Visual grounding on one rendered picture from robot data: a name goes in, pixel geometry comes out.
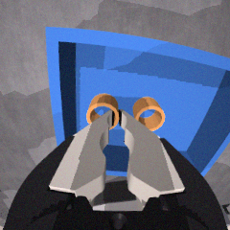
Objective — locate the bronze bushing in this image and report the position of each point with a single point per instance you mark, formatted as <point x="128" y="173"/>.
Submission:
<point x="102" y="100"/>
<point x="154" y="121"/>

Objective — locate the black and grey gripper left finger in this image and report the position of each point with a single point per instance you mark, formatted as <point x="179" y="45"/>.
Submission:
<point x="76" y="167"/>

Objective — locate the blue open-top crate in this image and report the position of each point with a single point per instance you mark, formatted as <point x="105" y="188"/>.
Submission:
<point x="195" y="97"/>

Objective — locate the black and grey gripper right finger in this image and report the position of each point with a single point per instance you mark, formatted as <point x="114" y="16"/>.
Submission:
<point x="157" y="168"/>

